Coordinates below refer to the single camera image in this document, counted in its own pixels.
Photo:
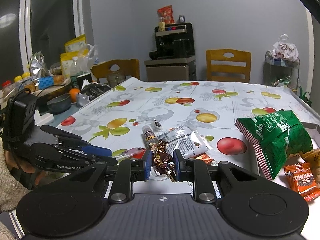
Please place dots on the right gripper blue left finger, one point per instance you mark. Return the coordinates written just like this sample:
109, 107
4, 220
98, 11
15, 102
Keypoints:
125, 174

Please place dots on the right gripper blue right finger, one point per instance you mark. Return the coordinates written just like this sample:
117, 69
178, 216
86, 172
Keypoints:
195, 171

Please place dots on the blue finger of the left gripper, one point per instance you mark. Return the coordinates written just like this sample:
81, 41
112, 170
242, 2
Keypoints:
69, 157
74, 142

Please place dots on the orange foil snack bar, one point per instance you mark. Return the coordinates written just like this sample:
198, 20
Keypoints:
204, 157

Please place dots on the brown foil candy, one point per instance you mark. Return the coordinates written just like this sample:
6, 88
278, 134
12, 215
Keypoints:
162, 161

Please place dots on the white printed snack packet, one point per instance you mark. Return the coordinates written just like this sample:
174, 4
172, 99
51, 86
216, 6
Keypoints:
184, 139

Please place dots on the brown tiger snack stick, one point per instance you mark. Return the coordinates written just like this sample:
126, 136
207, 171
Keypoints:
149, 137

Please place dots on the person's left hand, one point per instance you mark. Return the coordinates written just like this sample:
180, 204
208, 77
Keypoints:
15, 162

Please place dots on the pink candy wrapper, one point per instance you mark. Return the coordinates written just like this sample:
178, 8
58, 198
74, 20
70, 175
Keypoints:
125, 154

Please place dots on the dark bowl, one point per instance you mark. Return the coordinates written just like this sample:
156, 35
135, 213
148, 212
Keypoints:
59, 104

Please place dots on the fruit pattern tablecloth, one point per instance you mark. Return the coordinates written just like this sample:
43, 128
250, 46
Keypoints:
115, 119

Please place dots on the small dark wrapped candy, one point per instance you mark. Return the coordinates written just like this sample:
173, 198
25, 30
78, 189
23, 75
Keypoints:
156, 125

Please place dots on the yellow lid jar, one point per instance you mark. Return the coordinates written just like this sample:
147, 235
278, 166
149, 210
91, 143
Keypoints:
28, 82

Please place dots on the orange fruit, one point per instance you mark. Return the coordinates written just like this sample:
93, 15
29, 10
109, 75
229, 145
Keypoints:
73, 92

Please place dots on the clear plastic bottle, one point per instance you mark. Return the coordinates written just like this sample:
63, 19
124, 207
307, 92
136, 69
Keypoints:
75, 71

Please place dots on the green snack bag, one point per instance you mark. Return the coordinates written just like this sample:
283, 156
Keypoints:
275, 138

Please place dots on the wooden chair left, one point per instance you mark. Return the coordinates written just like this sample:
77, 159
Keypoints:
129, 67

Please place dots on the yellow bag on counter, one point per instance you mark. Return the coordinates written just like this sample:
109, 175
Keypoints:
72, 48

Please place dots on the grey cabinet under dispenser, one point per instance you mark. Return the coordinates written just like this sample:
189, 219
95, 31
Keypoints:
178, 69

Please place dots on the orange small snack packet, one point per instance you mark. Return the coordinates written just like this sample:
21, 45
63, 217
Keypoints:
301, 180

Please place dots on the yellow peanut snack bag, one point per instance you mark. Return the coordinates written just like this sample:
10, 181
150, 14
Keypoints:
313, 158

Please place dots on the grey snack tray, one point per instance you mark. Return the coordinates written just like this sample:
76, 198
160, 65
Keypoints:
314, 132

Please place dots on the metal rack shelf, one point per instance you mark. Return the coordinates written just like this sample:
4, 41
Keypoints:
279, 72

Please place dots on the black water dispenser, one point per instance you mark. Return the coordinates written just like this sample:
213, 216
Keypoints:
177, 41

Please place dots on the green shopping bag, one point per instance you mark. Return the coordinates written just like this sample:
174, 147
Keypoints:
303, 96

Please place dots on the white Dove plastic bag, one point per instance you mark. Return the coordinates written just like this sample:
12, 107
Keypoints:
285, 50

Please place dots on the small jar on dispenser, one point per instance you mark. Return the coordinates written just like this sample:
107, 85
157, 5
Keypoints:
181, 19

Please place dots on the red snack bag on dispenser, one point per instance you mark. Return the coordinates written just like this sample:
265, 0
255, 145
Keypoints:
167, 13

